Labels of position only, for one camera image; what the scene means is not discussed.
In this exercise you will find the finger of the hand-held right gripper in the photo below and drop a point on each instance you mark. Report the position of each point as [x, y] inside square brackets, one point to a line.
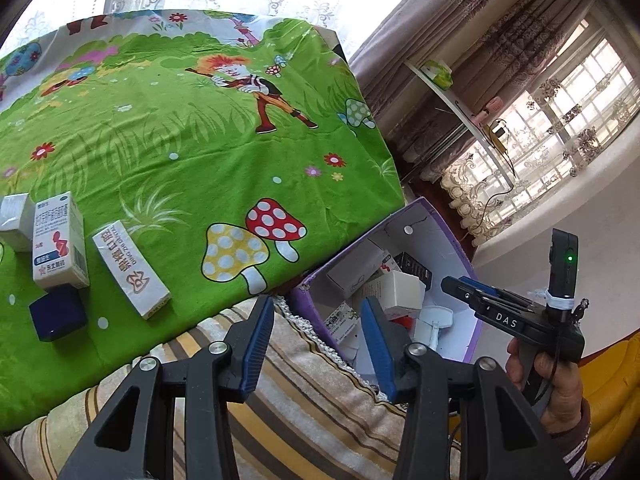
[477, 285]
[462, 292]

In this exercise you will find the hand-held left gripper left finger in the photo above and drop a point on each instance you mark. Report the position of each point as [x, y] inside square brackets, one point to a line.
[255, 345]

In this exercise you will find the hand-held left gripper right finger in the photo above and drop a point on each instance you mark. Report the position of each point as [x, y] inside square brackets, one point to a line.
[377, 350]

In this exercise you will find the white plastic device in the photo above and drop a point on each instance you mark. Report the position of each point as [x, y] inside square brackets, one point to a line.
[432, 322]

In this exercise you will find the white green box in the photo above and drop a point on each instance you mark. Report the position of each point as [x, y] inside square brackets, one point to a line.
[340, 325]

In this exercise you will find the purple cardboard box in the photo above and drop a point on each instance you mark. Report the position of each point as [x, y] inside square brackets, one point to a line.
[440, 250]

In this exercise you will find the black box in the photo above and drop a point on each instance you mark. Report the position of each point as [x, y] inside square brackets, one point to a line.
[412, 269]

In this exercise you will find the large beige cardboard box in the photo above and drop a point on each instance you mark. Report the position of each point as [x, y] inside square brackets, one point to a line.
[355, 265]

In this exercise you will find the person's right forearm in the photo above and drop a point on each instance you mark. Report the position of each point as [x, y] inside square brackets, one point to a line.
[575, 452]

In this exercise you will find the person's right hand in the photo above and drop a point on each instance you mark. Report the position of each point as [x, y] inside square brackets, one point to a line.
[562, 390]

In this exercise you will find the small white grey box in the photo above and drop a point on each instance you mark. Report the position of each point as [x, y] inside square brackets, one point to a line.
[400, 292]

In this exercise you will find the yellow sofa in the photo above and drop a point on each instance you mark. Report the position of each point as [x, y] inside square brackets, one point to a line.
[610, 385]

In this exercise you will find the beige lace curtain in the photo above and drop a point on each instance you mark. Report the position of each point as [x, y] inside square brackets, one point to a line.
[475, 195]

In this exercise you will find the long white red-print box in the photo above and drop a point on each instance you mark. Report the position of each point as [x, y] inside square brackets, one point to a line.
[132, 272]

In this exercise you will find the charger on shelf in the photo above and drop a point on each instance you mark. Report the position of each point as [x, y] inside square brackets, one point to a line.
[498, 134]

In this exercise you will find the white curved shelf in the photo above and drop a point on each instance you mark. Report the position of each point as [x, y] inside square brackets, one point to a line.
[460, 110]

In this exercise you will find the green cartoon printed blanket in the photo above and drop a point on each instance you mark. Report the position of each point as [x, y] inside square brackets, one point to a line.
[175, 160]

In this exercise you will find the dark blue box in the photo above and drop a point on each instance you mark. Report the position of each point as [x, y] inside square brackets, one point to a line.
[55, 312]

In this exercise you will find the white window grille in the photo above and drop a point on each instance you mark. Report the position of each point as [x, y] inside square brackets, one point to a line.
[590, 110]

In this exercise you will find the mauve embroidered curtain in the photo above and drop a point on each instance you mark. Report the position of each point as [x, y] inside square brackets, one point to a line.
[400, 85]

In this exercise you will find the green tissue pack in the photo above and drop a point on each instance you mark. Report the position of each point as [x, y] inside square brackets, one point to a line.
[437, 73]

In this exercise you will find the white red medicine box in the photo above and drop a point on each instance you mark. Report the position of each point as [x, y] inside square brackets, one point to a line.
[57, 245]

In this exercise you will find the brown patterned curtain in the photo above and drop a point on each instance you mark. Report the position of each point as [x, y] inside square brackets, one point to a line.
[525, 35]

